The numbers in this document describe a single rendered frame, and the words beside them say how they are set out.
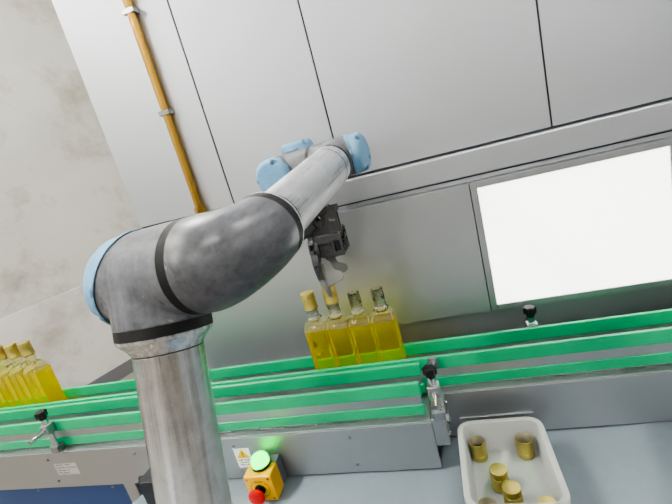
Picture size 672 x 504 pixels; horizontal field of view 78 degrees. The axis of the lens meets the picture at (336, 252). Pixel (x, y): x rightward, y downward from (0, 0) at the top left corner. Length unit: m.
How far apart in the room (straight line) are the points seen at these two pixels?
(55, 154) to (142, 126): 2.89
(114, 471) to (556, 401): 1.15
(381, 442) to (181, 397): 0.60
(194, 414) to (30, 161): 3.66
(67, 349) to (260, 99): 3.27
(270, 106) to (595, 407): 1.03
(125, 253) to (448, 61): 0.82
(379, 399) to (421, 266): 0.35
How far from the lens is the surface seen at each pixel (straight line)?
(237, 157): 1.18
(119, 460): 1.39
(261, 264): 0.47
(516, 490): 0.94
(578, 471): 1.07
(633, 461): 1.10
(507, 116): 1.09
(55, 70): 4.40
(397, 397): 0.98
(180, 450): 0.56
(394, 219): 1.07
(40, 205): 4.05
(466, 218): 1.07
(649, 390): 1.14
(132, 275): 0.51
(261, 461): 1.09
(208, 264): 0.45
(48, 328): 4.03
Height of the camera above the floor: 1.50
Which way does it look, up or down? 15 degrees down
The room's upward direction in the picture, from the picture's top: 15 degrees counter-clockwise
